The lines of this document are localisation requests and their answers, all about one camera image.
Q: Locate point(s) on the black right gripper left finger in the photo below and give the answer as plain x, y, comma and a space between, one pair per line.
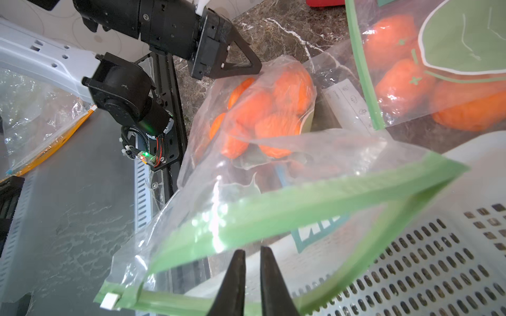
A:
230, 299

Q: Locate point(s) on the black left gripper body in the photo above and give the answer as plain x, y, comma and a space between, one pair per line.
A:
169, 28

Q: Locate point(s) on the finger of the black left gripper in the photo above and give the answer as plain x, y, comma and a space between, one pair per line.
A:
233, 56

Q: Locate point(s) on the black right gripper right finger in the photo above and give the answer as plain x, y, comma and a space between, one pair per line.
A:
275, 297

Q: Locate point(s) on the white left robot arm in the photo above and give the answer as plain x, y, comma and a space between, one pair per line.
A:
118, 86

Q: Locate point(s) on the yellow-seal plastic bag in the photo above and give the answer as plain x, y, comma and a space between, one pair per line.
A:
34, 116

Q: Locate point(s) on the red polka-dot toaster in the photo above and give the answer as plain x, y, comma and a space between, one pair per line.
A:
325, 3

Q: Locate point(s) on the white perforated plastic basket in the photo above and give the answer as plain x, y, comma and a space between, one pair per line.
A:
450, 260

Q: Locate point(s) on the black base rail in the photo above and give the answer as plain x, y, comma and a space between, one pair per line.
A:
154, 187

